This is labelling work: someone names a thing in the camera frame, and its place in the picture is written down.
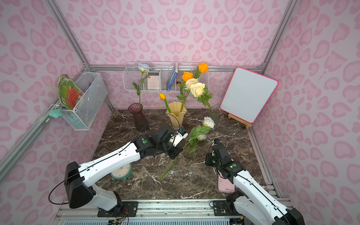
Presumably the pink-framed whiteboard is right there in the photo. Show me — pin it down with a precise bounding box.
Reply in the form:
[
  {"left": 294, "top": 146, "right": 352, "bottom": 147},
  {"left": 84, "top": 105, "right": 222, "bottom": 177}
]
[{"left": 220, "top": 67, "right": 278, "bottom": 124}]

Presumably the yellow flower-shaped vase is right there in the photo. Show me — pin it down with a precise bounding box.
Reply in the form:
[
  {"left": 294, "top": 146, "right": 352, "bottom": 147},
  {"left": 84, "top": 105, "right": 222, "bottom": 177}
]
[{"left": 166, "top": 101, "right": 188, "bottom": 129}]

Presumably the white wire wall basket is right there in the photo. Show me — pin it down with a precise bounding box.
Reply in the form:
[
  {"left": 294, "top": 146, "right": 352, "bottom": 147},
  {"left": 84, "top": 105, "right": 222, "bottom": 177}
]
[{"left": 123, "top": 62, "right": 199, "bottom": 92}]

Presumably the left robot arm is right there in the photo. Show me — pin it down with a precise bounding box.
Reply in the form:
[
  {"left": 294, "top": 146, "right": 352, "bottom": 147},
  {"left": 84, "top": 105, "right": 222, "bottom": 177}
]
[{"left": 63, "top": 125, "right": 188, "bottom": 215}]

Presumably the blue book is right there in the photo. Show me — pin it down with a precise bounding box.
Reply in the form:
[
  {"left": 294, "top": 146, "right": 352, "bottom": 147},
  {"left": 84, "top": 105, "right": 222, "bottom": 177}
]
[{"left": 166, "top": 62, "right": 178, "bottom": 91}]

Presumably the white wire side basket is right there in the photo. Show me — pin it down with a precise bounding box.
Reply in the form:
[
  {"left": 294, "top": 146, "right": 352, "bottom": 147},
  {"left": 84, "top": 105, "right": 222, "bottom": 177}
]
[{"left": 62, "top": 72, "right": 108, "bottom": 131}]

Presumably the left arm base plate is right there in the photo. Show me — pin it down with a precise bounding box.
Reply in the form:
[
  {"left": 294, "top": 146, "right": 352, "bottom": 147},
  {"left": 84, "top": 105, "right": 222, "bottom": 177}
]
[{"left": 97, "top": 201, "right": 139, "bottom": 218}]

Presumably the green round alarm clock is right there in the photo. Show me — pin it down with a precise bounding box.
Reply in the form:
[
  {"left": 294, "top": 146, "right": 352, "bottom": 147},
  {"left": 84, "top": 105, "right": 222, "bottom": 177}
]
[{"left": 110, "top": 163, "right": 133, "bottom": 181}]

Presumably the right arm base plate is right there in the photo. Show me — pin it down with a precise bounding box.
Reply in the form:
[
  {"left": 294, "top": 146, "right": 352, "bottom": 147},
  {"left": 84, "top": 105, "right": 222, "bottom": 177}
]
[{"left": 209, "top": 200, "right": 240, "bottom": 216}]

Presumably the green red paper fan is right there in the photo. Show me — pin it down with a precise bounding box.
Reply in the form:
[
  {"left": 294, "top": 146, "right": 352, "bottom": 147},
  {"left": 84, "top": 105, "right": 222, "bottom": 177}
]
[{"left": 58, "top": 74, "right": 84, "bottom": 110}]

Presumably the wooden easel stand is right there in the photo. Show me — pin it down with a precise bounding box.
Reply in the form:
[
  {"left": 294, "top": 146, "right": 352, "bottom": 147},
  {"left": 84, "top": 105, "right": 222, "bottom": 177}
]
[{"left": 228, "top": 113, "right": 252, "bottom": 128}]

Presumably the clear glass vase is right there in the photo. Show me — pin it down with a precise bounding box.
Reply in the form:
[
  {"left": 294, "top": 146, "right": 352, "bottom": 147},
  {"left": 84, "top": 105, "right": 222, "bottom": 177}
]
[{"left": 210, "top": 106, "right": 221, "bottom": 126}]

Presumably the pink calculator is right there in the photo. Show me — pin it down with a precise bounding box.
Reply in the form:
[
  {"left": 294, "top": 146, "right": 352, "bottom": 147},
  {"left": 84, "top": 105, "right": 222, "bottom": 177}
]
[{"left": 146, "top": 71, "right": 161, "bottom": 91}]

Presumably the cream rose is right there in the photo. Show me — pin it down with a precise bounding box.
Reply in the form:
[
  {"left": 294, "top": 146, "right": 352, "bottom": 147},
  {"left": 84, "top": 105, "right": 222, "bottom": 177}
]
[
  {"left": 190, "top": 82, "right": 213, "bottom": 113},
  {"left": 185, "top": 78, "right": 198, "bottom": 90}
]

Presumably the purple ribbed glass vase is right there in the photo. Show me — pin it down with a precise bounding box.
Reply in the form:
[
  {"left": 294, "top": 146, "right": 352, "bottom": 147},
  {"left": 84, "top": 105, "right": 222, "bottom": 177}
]
[{"left": 128, "top": 103, "right": 149, "bottom": 132}]

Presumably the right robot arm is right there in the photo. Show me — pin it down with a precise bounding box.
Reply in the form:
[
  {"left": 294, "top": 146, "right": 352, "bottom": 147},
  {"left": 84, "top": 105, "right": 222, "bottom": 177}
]
[{"left": 205, "top": 139, "right": 305, "bottom": 225}]

